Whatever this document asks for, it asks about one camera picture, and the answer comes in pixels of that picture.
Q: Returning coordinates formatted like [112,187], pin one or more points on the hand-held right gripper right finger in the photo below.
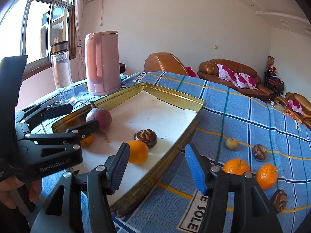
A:
[196,167]

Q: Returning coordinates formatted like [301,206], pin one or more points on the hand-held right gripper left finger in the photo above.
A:
[119,167]

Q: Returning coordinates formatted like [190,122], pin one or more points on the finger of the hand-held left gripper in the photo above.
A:
[82,131]
[58,110]

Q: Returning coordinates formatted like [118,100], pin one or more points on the orange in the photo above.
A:
[87,141]
[138,153]
[234,166]
[266,176]

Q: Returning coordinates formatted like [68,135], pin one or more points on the purple beetroot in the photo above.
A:
[99,117]

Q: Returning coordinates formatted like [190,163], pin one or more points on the small yellow pear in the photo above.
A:
[231,143]

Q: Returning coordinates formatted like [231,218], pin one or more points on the gold metal tin box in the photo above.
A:
[158,116]

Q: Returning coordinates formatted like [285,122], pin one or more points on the dark brown mangosteen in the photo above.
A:
[259,152]

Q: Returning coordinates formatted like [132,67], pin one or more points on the person's left hand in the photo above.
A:
[7,189]

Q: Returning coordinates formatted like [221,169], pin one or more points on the clear glass bottle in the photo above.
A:
[63,77]

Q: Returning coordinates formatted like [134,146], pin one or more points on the pink electric kettle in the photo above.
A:
[107,63]

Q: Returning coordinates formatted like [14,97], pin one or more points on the blue plaid tablecloth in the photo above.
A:
[243,116]

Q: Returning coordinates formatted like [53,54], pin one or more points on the dark round stool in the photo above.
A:
[122,68]

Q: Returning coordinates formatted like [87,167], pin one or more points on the window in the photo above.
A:
[36,24]

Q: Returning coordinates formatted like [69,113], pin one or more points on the pale curtain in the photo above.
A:
[81,29]

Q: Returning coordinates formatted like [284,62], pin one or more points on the pink floral pillow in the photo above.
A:
[246,81]
[227,74]
[192,72]
[295,106]

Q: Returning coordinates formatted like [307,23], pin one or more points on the brown leather sofa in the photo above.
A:
[209,71]

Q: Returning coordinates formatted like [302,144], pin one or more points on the brown leather armchair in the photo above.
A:
[301,97]
[162,63]

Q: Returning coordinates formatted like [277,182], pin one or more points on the pile of orange snacks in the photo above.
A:
[289,112]

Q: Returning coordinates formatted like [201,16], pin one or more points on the stacked dark chairs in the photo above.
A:
[274,85]

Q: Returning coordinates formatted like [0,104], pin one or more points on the red plush toys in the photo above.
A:
[272,69]

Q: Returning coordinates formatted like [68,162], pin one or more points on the tall patterned vase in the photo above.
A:
[271,60]

